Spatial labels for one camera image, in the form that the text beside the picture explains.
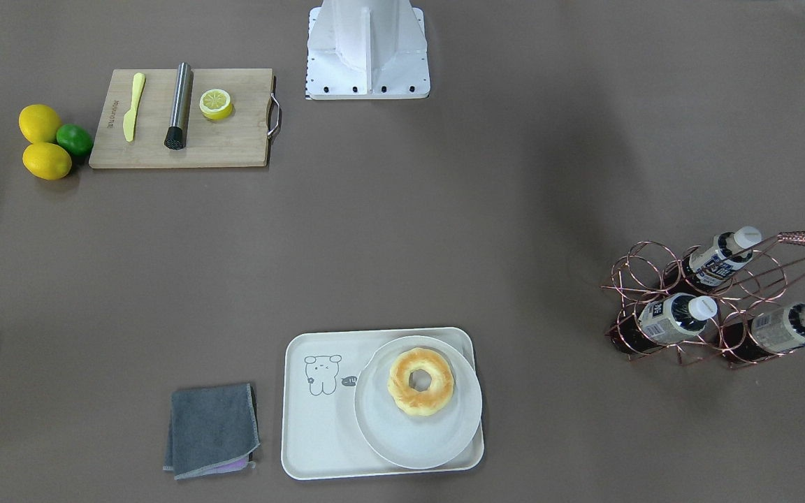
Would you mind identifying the tea bottle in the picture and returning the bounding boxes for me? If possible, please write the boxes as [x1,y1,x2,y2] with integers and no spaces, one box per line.
[606,293,718,356]
[661,226,763,294]
[720,303,805,364]

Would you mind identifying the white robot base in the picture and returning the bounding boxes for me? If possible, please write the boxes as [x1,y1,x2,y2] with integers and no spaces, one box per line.
[305,1,431,100]

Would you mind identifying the cream rabbit tray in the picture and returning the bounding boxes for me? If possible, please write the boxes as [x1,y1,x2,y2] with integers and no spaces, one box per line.
[281,327,484,480]

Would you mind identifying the donut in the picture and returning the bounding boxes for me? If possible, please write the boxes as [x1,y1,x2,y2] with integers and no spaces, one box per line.
[387,347,456,417]

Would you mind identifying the white plate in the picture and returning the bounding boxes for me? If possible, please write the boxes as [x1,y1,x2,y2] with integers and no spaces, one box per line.
[354,335,483,470]

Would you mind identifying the wooden cutting board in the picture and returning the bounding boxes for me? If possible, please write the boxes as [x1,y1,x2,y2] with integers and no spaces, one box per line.
[89,68,275,169]

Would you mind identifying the half lemon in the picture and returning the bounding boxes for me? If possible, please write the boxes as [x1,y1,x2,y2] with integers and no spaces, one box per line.
[198,89,234,121]

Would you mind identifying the metal muddler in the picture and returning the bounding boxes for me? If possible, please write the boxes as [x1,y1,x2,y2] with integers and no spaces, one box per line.
[164,61,193,150]

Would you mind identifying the grey folded cloth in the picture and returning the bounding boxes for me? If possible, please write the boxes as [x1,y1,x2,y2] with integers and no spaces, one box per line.
[162,382,260,480]

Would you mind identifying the yellow plastic knife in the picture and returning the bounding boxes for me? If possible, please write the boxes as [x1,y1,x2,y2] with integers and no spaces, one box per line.
[122,71,146,143]

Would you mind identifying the green lime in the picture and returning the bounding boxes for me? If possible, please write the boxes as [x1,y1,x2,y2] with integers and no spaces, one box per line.
[55,124,94,157]

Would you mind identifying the lower yellow lemon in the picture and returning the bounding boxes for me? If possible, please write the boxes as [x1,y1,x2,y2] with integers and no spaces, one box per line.
[22,143,73,180]

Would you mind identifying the yellow lemon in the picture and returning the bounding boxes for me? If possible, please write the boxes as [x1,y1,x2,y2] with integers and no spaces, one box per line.
[18,104,63,144]
[22,143,73,180]

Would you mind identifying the upper yellow lemon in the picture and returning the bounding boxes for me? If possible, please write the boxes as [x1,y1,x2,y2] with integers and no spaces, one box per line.
[18,104,63,144]

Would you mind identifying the copper wire bottle rack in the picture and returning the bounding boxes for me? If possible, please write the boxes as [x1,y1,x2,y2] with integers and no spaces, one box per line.
[604,231,805,369]

